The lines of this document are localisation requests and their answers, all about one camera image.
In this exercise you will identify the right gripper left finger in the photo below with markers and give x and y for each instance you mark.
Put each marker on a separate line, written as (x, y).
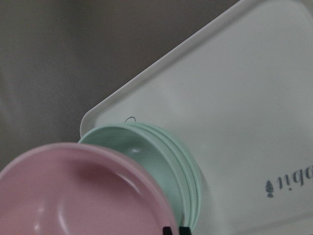
(167, 230)

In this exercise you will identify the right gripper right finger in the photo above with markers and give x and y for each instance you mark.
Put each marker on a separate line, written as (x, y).
(184, 228)

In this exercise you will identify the small pink bowl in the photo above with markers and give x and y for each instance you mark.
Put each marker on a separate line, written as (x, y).
(80, 189)

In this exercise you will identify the stacked mint green bowls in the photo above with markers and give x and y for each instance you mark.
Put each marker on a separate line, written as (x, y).
(164, 156)

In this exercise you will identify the white rabbit serving tray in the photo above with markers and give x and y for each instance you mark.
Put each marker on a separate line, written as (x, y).
(239, 95)

